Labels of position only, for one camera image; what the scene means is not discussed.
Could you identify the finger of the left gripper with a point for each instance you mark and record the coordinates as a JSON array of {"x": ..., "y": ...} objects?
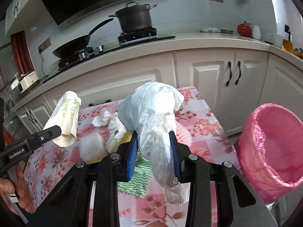
[{"x": 36, "y": 140}]

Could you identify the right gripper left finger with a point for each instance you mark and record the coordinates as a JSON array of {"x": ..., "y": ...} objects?
[{"x": 69, "y": 202}]

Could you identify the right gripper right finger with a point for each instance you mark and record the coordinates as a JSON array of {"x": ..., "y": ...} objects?
[{"x": 237, "y": 202}]

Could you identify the white green tissue pack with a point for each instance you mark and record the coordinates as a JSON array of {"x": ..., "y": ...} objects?
[{"x": 65, "y": 115}]

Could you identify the white plastic bag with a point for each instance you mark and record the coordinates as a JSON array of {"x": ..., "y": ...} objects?
[{"x": 150, "y": 111}]

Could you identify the pink lined trash bin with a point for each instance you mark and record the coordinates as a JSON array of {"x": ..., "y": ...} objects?
[{"x": 269, "y": 150}]

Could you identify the white kitchen appliance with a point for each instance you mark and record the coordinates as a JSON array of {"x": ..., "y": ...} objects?
[{"x": 27, "y": 82}]

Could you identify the person's left hand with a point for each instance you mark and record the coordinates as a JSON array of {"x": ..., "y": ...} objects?
[{"x": 22, "y": 189}]

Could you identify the white foam sheet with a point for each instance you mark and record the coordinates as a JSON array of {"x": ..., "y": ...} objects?
[{"x": 92, "y": 148}]

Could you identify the green wavy cloth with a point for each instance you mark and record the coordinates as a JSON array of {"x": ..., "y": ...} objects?
[{"x": 140, "y": 180}]

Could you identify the pink floral tablecloth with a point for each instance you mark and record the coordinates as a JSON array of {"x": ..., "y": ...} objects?
[{"x": 142, "y": 201}]

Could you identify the yellow sponge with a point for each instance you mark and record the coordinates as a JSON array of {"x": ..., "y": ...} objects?
[{"x": 118, "y": 144}]

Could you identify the black frying pan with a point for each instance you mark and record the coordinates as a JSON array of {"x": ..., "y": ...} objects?
[{"x": 72, "y": 47}]

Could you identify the gas stove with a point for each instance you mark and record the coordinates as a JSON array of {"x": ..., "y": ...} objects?
[{"x": 71, "y": 59}]

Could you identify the yellow oil bottle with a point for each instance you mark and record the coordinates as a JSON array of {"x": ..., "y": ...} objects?
[{"x": 287, "y": 40}]

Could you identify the white mug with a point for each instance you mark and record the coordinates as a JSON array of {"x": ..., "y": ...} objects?
[{"x": 276, "y": 39}]

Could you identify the white jar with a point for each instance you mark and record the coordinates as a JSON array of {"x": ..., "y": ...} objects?
[{"x": 256, "y": 32}]

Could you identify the red teapot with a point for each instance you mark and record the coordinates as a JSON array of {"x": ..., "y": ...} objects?
[{"x": 244, "y": 29}]

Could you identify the black stock pot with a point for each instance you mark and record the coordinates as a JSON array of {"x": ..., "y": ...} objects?
[{"x": 134, "y": 16}]

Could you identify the black cabinet handle left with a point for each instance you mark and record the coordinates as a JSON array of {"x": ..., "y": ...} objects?
[{"x": 230, "y": 73}]

